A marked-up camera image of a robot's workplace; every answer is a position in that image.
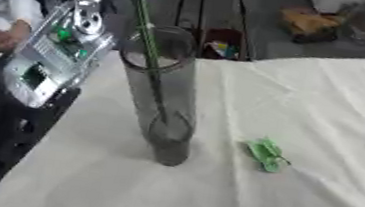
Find clear glass cylinder vase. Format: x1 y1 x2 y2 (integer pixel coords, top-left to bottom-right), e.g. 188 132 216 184
105 19 210 170

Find green flower stem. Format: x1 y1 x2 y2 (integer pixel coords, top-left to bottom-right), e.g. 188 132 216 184
108 0 186 125

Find dark red box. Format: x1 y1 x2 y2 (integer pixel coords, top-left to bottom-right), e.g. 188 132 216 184
199 25 252 65

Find small green leaf piece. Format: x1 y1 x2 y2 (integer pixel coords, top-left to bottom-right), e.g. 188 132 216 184
240 134 297 176

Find black tripod legs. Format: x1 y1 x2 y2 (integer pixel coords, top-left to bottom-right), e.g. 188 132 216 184
168 0 262 62

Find brown bag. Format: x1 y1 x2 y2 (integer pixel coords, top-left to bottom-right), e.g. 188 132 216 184
274 4 347 50

